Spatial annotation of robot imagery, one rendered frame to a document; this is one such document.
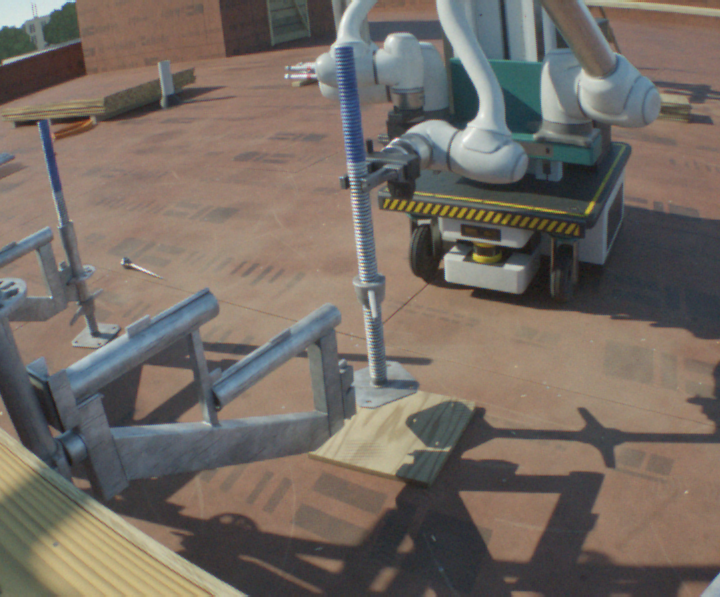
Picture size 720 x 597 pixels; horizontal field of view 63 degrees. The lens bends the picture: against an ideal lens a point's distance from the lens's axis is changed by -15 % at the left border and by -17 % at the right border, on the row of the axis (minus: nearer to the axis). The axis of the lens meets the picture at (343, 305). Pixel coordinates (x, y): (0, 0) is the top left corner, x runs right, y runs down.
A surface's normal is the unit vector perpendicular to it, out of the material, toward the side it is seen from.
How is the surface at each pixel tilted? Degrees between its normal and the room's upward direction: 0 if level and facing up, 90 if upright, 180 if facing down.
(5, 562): 0
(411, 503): 0
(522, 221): 90
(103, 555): 0
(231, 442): 90
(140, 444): 90
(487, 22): 90
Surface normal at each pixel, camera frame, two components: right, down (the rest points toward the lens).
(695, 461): -0.11, -0.88
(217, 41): -0.57, 0.44
